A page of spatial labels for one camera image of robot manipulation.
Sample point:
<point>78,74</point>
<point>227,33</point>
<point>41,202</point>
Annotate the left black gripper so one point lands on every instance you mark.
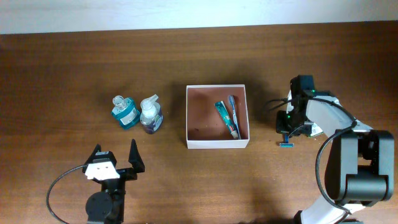
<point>137,164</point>

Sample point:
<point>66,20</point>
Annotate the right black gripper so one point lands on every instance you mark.
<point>282,127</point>

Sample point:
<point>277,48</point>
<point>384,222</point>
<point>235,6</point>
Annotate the blue disposable razor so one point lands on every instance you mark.
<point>285,143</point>

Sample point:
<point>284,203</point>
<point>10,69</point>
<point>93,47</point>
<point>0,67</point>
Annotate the green white soap packet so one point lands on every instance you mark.
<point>315,131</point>

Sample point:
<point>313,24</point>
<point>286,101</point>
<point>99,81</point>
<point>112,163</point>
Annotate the purple foam soap pump bottle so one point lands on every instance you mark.
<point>151,115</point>

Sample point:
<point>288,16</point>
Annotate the blue white toothbrush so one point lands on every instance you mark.
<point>235,118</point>

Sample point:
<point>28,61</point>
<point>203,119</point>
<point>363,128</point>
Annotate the teal toothpaste tube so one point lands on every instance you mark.
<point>223,112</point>

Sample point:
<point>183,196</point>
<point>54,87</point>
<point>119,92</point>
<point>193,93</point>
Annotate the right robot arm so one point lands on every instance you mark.
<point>354,167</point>

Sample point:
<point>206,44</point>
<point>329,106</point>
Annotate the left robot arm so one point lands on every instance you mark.
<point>107,205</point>

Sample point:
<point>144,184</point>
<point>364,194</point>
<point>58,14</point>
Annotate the teal mouthwash bottle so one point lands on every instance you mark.
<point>125,111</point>

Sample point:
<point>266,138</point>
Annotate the white box pink interior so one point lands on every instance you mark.
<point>204,127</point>

